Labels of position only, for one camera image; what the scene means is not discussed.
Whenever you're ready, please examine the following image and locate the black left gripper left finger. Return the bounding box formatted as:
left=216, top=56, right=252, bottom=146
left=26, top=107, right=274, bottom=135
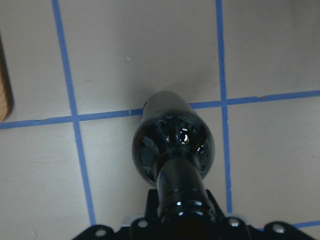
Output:
left=144, top=189, right=161, bottom=227

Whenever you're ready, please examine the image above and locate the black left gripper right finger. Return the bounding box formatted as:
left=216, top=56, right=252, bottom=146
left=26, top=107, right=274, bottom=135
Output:
left=203, top=189, right=225, bottom=225

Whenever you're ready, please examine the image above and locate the dark wine bottle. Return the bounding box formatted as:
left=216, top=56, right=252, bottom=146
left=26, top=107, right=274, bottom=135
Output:
left=132, top=91, right=217, bottom=223

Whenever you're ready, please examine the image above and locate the wooden tray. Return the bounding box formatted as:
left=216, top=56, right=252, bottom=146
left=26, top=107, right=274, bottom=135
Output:
left=0, top=39, right=14, bottom=123

